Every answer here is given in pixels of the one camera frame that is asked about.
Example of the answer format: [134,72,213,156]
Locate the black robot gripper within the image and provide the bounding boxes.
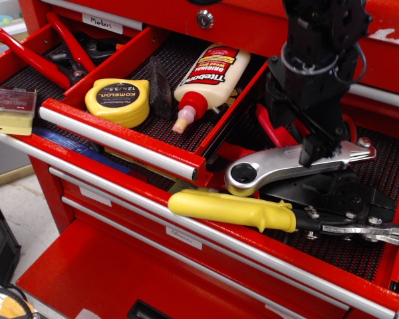
[266,43,349,167]

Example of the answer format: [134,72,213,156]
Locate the silver box cutter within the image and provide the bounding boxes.
[224,141,376,197]

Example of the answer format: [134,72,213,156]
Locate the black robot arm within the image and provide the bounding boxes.
[266,1,372,167]

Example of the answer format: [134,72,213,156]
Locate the red wide middle drawer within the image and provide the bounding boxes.
[0,110,399,318]

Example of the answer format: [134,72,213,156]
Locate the red upper small drawer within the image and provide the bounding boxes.
[0,27,267,186]

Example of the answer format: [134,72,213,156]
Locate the red open bottom drawer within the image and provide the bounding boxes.
[15,217,307,319]

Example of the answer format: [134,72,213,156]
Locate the black red crimping tool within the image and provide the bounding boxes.
[215,103,397,221]

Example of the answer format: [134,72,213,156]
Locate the Titebond wood glue bottle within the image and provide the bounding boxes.
[172,44,251,134]

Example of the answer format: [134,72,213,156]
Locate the red tool chest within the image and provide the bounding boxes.
[0,0,399,319]

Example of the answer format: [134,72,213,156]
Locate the black triangular rubber block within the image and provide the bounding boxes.
[148,56,172,120]

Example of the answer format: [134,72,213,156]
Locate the silver cabinet lock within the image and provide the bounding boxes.
[196,9,214,29]

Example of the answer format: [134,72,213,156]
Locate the yellow tape measure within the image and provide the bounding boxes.
[84,78,150,128]

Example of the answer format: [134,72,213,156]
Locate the blue flat package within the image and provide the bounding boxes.
[33,127,132,174]

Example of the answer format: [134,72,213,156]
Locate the clear plastic case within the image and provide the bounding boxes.
[0,86,37,118]

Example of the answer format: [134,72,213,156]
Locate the yellow sponge block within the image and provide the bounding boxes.
[0,111,33,136]

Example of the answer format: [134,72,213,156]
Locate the red handled pliers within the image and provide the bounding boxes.
[289,119,310,144]

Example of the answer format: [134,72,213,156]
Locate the red handled scissors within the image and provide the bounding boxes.
[342,114,358,143]

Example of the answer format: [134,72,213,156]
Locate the yellow handled tin snips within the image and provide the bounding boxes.
[168,189,399,246]

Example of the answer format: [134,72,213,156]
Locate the red handled spring clamp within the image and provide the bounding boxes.
[0,11,123,90]

